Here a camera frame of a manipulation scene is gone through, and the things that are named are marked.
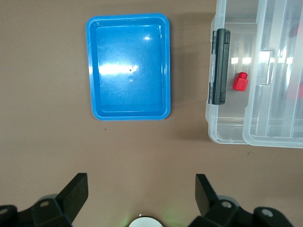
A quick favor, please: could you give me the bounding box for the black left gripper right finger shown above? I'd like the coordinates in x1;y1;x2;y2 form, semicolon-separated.
188;174;294;227

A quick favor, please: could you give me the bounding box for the clear plastic storage box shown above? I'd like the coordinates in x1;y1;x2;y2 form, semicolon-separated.
205;0;303;149

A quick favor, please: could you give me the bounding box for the brown table cover mat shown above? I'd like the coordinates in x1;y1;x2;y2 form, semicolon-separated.
0;0;303;227

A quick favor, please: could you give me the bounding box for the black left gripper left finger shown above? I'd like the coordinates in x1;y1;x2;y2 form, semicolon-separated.
0;173;89;227

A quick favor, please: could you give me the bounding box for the black box latch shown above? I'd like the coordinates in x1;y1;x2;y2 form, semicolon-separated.
210;28;231;105

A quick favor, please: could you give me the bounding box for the blue plastic tray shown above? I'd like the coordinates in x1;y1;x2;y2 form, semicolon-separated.
85;13;172;122

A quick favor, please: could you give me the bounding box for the red plastic block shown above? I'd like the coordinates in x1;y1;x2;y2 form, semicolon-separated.
232;71;249;92

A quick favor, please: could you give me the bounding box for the clear ribbed plastic lid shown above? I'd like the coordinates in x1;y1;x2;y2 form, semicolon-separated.
242;0;303;149

